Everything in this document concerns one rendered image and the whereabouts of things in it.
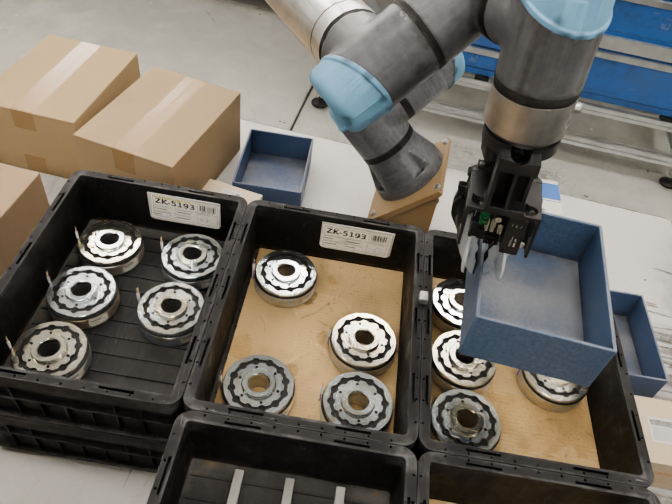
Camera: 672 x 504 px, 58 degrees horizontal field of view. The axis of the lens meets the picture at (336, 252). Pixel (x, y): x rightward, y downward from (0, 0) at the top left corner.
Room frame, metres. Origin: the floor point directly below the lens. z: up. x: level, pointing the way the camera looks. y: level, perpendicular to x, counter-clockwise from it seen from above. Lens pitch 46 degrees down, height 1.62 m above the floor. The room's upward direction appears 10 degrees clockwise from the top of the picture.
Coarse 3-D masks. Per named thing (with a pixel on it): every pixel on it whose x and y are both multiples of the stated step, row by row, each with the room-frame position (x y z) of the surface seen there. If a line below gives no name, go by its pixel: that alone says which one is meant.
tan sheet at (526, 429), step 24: (432, 336) 0.61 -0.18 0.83; (432, 384) 0.52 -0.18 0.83; (504, 384) 0.54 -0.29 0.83; (504, 408) 0.50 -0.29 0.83; (528, 408) 0.51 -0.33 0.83; (576, 408) 0.52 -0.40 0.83; (504, 432) 0.46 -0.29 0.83; (528, 432) 0.47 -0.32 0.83; (552, 432) 0.47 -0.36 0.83; (576, 432) 0.48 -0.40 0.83; (552, 456) 0.43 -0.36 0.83; (576, 456) 0.44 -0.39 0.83
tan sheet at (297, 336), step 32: (320, 288) 0.67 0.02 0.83; (352, 288) 0.69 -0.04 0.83; (384, 288) 0.70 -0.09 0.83; (256, 320) 0.58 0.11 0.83; (288, 320) 0.59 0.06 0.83; (320, 320) 0.61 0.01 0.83; (384, 320) 0.63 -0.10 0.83; (256, 352) 0.52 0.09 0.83; (288, 352) 0.53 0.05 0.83; (320, 352) 0.54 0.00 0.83; (320, 384) 0.49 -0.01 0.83; (384, 384) 0.51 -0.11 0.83
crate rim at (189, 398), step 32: (384, 224) 0.75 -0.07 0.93; (416, 256) 0.69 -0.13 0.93; (224, 288) 0.56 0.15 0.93; (416, 288) 0.62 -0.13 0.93; (416, 320) 0.57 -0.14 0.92; (416, 352) 0.50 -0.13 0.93; (192, 384) 0.40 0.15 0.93; (416, 384) 0.45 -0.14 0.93; (256, 416) 0.37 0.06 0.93; (288, 416) 0.37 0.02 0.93; (416, 416) 0.40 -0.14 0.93
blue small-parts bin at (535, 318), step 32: (544, 224) 0.60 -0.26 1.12; (576, 224) 0.60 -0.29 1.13; (480, 256) 0.50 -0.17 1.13; (512, 256) 0.58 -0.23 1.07; (544, 256) 0.59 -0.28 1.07; (576, 256) 0.59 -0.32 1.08; (480, 288) 0.45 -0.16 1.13; (512, 288) 0.52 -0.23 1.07; (544, 288) 0.53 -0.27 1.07; (576, 288) 0.54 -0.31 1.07; (608, 288) 0.49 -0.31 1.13; (480, 320) 0.41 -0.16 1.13; (512, 320) 0.47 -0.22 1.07; (544, 320) 0.48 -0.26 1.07; (576, 320) 0.49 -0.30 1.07; (608, 320) 0.44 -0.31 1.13; (480, 352) 0.41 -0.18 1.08; (512, 352) 0.41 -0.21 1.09; (544, 352) 0.40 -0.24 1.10; (576, 352) 0.40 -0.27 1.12; (608, 352) 0.40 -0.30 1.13
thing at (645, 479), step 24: (432, 240) 0.73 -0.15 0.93; (456, 240) 0.74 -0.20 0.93; (432, 264) 0.68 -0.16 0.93; (432, 288) 0.63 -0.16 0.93; (624, 360) 0.55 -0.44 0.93; (624, 384) 0.51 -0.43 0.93; (480, 456) 0.36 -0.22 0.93; (504, 456) 0.37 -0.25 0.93; (528, 456) 0.37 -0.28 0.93; (648, 456) 0.40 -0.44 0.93; (624, 480) 0.36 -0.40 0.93; (648, 480) 0.37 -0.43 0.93
